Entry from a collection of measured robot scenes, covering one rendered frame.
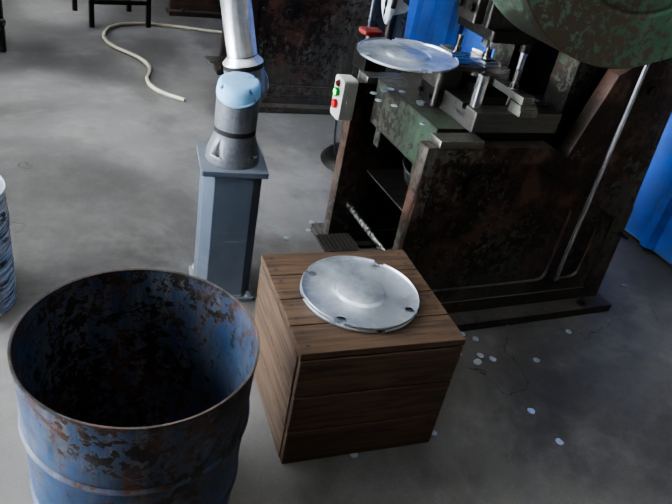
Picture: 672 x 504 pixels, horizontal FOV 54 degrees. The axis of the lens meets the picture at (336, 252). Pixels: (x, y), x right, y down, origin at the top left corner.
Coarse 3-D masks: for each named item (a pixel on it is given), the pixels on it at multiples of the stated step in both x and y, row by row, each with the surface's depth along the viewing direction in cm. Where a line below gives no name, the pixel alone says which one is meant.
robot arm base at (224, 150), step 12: (216, 132) 181; (252, 132) 181; (216, 144) 181; (228, 144) 180; (240, 144) 180; (252, 144) 183; (216, 156) 183; (228, 156) 181; (240, 156) 181; (252, 156) 186; (228, 168) 182; (240, 168) 183
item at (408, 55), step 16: (368, 48) 187; (384, 48) 189; (400, 48) 189; (416, 48) 193; (432, 48) 196; (384, 64) 176; (400, 64) 178; (416, 64) 180; (432, 64) 182; (448, 64) 184
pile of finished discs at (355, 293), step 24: (312, 264) 165; (336, 264) 168; (360, 264) 170; (384, 264) 171; (312, 288) 157; (336, 288) 158; (360, 288) 160; (384, 288) 162; (408, 288) 164; (336, 312) 151; (360, 312) 153; (384, 312) 154; (408, 312) 156
